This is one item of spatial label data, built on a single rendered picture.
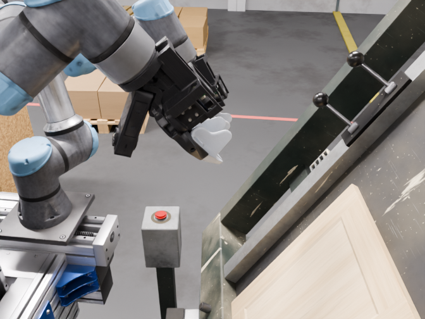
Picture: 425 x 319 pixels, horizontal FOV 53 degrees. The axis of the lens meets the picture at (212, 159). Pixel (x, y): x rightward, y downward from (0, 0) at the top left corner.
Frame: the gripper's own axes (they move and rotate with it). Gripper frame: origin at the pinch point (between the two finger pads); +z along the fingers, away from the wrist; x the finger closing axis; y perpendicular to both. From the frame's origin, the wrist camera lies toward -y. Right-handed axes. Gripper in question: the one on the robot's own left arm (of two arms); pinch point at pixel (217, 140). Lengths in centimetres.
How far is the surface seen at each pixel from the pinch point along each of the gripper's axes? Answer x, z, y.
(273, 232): 0.1, 31.6, 0.8
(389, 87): 5.6, 5.7, 39.7
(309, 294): -23.6, 31.1, 10.3
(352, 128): 4.5, 11.7, 29.3
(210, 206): 139, 109, -85
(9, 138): 119, 3, -167
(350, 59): 9.0, -2.6, 34.0
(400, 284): -33.6, 22.2, 29.6
